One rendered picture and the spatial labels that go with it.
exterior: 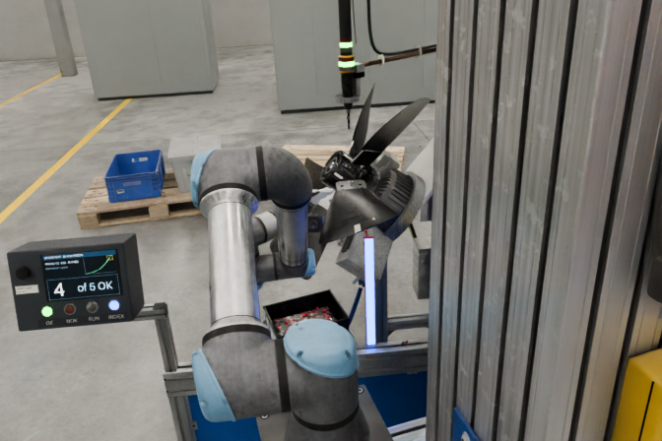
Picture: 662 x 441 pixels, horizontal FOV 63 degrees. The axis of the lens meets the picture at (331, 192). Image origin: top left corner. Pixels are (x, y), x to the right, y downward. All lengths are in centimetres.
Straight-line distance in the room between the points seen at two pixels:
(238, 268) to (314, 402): 26
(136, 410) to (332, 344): 196
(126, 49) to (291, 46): 287
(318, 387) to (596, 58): 64
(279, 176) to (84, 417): 196
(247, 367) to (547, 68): 63
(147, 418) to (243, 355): 185
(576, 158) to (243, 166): 75
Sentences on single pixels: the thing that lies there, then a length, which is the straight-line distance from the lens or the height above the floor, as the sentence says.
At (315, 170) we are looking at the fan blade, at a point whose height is 114.
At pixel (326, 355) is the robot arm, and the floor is 127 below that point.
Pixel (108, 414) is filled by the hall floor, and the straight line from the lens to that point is 281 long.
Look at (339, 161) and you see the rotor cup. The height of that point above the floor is 125.
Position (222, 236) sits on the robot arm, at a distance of 102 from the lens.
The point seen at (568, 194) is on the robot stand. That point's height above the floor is 164.
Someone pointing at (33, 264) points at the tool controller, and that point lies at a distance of 141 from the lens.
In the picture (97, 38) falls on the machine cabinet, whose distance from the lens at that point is 899.
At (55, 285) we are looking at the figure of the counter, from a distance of 140.
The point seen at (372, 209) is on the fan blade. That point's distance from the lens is 151.
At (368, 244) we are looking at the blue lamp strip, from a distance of 135.
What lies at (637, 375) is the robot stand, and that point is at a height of 145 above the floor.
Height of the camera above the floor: 182
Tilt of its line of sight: 23 degrees down
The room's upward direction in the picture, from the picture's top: 3 degrees counter-clockwise
